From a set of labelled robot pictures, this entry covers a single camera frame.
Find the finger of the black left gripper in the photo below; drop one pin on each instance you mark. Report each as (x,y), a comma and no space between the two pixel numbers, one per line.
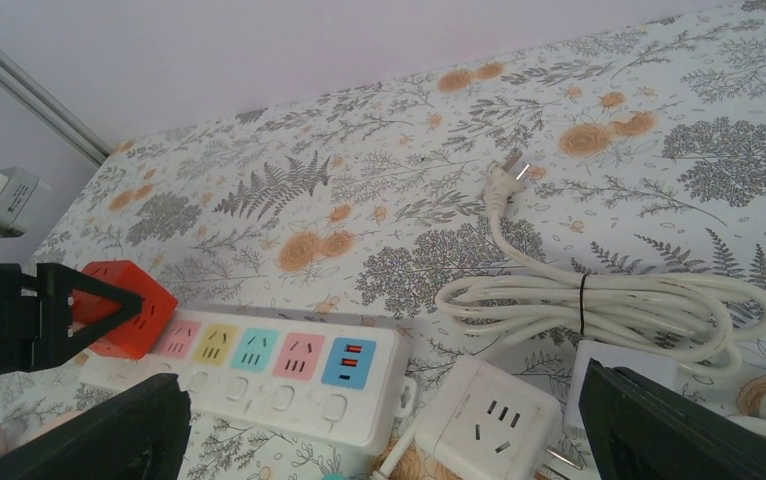
(77,308)

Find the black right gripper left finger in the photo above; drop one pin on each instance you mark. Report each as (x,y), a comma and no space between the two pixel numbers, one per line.
(141,433)

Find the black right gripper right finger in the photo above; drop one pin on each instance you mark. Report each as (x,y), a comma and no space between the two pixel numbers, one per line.
(671,437)

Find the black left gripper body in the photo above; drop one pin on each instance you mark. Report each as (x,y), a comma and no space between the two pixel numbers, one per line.
(35,318)

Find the white cube socket adapter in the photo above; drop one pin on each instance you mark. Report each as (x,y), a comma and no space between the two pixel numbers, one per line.
(484,423)

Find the white multicolour power strip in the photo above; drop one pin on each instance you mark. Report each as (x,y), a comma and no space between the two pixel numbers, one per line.
(341,384)

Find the white small charger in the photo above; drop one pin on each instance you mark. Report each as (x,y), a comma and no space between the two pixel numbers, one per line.
(605,382)

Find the floral patterned table mat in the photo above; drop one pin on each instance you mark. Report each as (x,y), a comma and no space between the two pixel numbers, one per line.
(647,153)

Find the aluminium corner frame post left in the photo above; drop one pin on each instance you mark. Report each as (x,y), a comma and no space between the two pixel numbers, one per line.
(28,92)

